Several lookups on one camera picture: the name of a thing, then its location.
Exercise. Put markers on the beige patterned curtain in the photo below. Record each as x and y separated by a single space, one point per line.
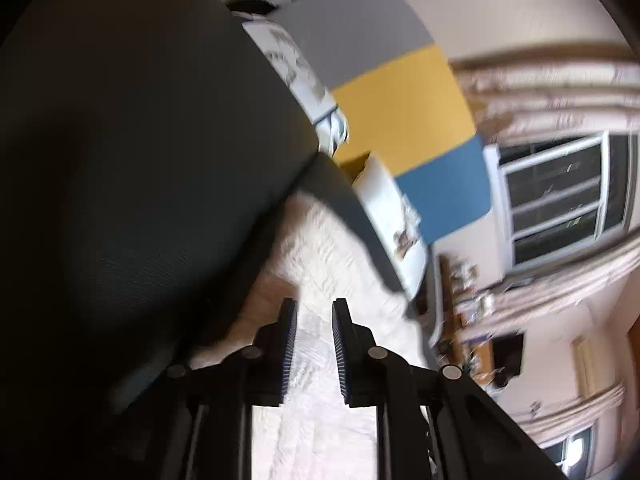
575 410
550 95
560 290

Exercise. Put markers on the triangle pattern pillow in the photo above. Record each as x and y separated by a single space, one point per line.
295 65

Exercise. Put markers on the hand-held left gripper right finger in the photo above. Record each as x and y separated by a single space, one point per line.
340 350

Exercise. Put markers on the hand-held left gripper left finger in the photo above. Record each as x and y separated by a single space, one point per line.
289 345

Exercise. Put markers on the white framed window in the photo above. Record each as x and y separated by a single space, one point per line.
572 447
560 200

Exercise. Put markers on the brown wooden desk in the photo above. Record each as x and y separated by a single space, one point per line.
465 320

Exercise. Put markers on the black monitor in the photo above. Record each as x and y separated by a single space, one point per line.
509 355

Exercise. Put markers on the white deer print pillow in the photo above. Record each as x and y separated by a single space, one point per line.
395 220

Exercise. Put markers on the beige air conditioner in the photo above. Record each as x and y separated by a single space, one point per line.
582 365

